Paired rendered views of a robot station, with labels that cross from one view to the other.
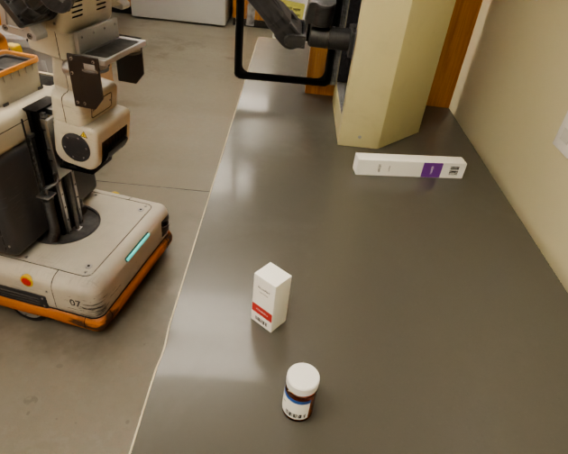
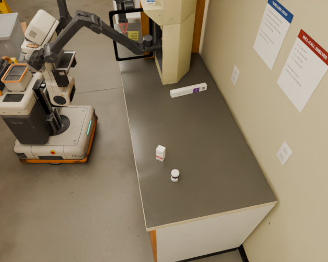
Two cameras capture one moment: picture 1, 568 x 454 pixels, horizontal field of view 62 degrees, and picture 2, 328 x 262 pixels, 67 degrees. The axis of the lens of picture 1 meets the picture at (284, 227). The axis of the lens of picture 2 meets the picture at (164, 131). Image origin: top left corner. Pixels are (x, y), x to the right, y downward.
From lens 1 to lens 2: 76 cm
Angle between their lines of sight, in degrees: 16
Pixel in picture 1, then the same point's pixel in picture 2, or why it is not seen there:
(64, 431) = (88, 199)
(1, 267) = (40, 149)
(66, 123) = (54, 92)
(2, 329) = (46, 171)
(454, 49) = (197, 32)
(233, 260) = (144, 142)
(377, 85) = (172, 64)
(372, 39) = (168, 51)
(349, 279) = (178, 139)
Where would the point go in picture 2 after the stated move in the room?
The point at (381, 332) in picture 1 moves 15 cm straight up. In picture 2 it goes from (190, 153) to (192, 138)
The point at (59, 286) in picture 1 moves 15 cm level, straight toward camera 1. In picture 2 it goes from (67, 151) to (75, 161)
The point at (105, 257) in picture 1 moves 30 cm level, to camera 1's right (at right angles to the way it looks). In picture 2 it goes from (78, 135) to (110, 131)
